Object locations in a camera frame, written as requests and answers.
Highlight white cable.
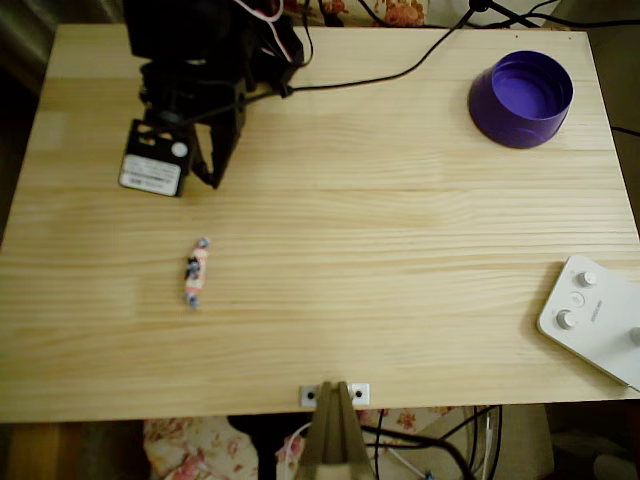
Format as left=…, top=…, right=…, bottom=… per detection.
left=277, top=422, right=314, bottom=454

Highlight black camera box white label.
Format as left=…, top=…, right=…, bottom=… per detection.
left=118, top=118, right=195, bottom=198

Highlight purple bowl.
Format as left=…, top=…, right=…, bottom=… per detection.
left=467, top=50, right=575, bottom=150

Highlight red white black servo wire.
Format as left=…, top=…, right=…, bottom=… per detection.
left=233, top=0, right=294, bottom=64

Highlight candy white blue red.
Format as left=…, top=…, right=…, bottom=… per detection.
left=181, top=237, right=213, bottom=310

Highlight white device with knobs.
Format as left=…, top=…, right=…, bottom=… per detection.
left=536, top=254, right=640, bottom=392

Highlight floral patterned cloth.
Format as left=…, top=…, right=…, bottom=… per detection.
left=319, top=0, right=426, bottom=27
left=143, top=417, right=261, bottom=480

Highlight black camera cable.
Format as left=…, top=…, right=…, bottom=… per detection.
left=182, top=14, right=474, bottom=126

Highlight silver metal bracket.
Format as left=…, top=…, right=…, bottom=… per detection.
left=298, top=382, right=372, bottom=407

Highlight tan camera stand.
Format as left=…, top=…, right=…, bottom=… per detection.
left=298, top=380, right=375, bottom=480

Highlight black tripod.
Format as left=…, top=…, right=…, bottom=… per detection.
left=452, top=0, right=561, bottom=31

